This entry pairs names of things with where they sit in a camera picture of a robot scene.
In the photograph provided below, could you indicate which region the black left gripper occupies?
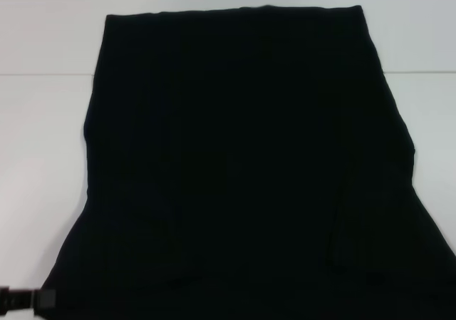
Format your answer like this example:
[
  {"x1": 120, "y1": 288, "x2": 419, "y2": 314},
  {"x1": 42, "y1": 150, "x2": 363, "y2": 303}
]
[{"x1": 0, "y1": 287, "x2": 58, "y2": 313}]

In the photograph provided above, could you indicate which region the black t-shirt with FREE print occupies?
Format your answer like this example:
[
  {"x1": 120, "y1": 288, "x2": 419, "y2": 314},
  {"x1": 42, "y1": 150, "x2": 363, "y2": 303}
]
[{"x1": 35, "y1": 4, "x2": 456, "y2": 320}]

